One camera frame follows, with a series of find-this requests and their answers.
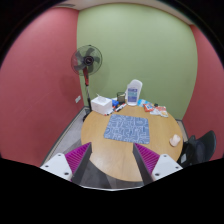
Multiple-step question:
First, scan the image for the light blue packet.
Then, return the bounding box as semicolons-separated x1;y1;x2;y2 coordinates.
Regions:
137;99;148;107

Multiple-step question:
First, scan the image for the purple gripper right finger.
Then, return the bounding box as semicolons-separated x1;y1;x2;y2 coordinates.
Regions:
133;143;182;185

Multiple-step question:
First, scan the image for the black standing fan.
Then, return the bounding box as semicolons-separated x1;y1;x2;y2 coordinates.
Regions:
70;44;103;122

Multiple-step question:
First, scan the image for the black office chair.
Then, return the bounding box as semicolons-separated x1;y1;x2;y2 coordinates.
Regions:
177;130;216;168

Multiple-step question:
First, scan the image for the white blue-labelled pouch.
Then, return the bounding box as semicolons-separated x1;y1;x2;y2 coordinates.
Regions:
126;79;142;106

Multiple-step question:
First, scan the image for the white orange snack packet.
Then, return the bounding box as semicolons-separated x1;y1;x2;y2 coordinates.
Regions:
150;106;168;118

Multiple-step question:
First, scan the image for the blue patterned mouse pad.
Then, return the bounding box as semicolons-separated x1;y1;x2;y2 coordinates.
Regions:
104;114;150;144

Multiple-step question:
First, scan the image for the white tissue box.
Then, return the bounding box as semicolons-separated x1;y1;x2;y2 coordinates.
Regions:
91;96;112;115

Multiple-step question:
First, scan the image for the small dark jar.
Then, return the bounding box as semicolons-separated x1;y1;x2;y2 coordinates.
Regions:
117;92;126;103

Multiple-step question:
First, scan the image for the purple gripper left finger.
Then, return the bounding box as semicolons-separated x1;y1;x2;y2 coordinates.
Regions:
41;143;92;185

